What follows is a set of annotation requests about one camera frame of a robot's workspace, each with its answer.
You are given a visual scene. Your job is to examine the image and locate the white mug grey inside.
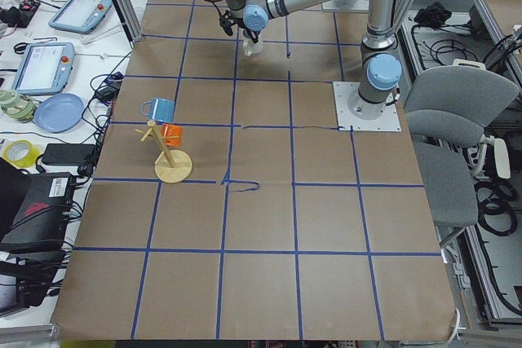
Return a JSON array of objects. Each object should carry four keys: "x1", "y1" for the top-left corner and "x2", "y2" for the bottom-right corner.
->
[{"x1": 242, "y1": 37, "x2": 263, "y2": 56}]

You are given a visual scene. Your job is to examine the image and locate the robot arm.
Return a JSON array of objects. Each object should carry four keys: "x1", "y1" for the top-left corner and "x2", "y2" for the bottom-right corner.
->
[{"x1": 219, "y1": 0, "x2": 402, "y2": 120}]

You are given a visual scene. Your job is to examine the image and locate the orange mug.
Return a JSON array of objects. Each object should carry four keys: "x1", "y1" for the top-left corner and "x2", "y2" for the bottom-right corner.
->
[{"x1": 160, "y1": 123, "x2": 183, "y2": 148}]

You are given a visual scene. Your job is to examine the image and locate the blue mug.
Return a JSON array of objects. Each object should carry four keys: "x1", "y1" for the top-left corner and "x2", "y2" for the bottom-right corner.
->
[{"x1": 140, "y1": 98, "x2": 175, "y2": 123}]

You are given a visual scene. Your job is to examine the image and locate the grey office chair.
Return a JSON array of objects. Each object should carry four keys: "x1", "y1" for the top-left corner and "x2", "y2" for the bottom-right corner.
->
[{"x1": 404, "y1": 65, "x2": 520, "y2": 247}]

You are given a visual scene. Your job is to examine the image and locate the blue plate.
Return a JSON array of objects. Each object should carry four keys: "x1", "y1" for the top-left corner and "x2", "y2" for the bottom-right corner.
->
[{"x1": 33, "y1": 93, "x2": 85, "y2": 133}]

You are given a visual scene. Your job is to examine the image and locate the black power adapter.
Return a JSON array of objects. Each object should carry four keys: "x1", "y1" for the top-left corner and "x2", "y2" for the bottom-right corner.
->
[{"x1": 42, "y1": 143, "x2": 95, "y2": 166}]

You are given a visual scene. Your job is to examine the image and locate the upper teach pendant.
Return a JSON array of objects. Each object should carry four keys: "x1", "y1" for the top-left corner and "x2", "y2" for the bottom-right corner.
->
[{"x1": 48, "y1": 0, "x2": 113, "y2": 34}]

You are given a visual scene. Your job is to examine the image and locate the teach pendant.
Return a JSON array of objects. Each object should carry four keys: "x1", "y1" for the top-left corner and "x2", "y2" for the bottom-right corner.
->
[
  {"x1": 48, "y1": 0, "x2": 113, "y2": 34},
  {"x1": 11, "y1": 42, "x2": 76, "y2": 96}
]

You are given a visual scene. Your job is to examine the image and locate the black electronics box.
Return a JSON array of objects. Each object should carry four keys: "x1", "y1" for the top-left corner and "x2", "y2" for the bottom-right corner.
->
[{"x1": 1, "y1": 170, "x2": 74, "y2": 253}]

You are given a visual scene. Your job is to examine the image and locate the lower teach pendant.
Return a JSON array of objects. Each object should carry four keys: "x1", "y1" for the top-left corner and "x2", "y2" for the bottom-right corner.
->
[{"x1": 11, "y1": 42, "x2": 76, "y2": 96}]

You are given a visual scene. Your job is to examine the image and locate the yellow tape roll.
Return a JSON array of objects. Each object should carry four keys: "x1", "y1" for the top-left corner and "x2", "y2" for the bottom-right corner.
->
[{"x1": 2, "y1": 140, "x2": 40, "y2": 169}]

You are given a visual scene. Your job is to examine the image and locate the green tape rolls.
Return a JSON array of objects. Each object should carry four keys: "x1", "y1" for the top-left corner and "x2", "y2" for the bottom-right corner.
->
[{"x1": 1, "y1": 90, "x2": 38, "y2": 123}]

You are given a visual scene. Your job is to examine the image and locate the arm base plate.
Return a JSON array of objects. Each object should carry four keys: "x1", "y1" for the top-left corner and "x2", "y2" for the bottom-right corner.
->
[{"x1": 333, "y1": 81, "x2": 401, "y2": 132}]

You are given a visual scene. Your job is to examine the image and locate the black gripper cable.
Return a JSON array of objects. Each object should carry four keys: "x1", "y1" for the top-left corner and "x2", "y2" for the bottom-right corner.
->
[{"x1": 197, "y1": 0, "x2": 234, "y2": 37}]

